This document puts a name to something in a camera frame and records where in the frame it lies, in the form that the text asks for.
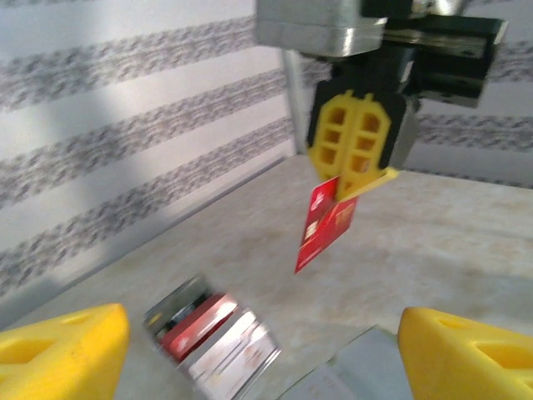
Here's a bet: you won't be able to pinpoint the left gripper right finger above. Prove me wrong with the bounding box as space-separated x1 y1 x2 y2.
397 307 533 400

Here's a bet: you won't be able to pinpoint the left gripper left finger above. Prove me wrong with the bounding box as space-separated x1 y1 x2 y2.
0 302 131 400

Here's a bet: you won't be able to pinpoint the olive card holder clear sleeves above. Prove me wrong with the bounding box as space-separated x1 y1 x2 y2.
282 324 413 400

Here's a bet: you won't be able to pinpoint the red credit card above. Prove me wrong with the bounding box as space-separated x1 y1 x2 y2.
293 175 360 276
160 293 238 359

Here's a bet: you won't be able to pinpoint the red and white card pack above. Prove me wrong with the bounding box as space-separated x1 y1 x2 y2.
177 310 282 400

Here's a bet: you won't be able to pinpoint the aluminium frame post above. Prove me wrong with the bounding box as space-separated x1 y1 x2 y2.
281 52 311 155

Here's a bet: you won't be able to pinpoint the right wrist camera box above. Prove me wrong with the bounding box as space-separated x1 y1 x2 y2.
254 0 389 58

